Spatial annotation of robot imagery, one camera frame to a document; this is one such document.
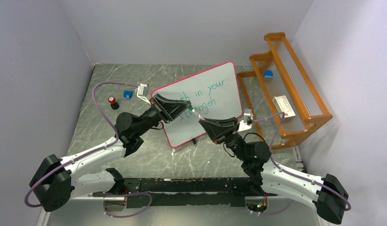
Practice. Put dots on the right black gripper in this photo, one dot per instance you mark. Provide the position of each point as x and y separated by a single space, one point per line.
221 130

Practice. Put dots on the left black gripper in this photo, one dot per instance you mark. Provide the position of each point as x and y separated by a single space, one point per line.
168 110

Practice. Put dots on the white green whiteboard marker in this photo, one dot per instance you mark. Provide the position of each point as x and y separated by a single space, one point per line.
192 109

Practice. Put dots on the pink-framed whiteboard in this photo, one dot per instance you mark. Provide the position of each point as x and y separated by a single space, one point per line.
213 93

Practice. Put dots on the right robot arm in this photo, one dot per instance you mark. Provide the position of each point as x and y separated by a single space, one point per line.
326 195

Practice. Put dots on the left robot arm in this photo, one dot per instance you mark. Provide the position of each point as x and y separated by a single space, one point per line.
58 180

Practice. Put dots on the blue block on table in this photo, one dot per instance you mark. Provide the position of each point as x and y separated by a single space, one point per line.
127 94

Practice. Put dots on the red black stamp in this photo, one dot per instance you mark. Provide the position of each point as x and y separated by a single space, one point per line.
113 103

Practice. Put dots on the white red box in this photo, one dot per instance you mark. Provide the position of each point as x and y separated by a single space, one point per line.
282 104

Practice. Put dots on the orange wooden tiered rack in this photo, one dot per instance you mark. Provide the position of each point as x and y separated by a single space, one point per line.
290 79

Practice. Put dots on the blue eraser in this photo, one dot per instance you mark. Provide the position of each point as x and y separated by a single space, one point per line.
268 74

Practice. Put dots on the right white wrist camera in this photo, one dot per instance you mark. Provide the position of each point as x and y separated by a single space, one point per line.
247 120

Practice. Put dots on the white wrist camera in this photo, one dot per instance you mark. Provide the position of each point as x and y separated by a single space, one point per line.
142 92
247 120

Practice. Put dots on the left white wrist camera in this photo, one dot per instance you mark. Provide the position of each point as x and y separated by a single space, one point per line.
142 92

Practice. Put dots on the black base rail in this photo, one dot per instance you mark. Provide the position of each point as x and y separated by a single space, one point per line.
190 191

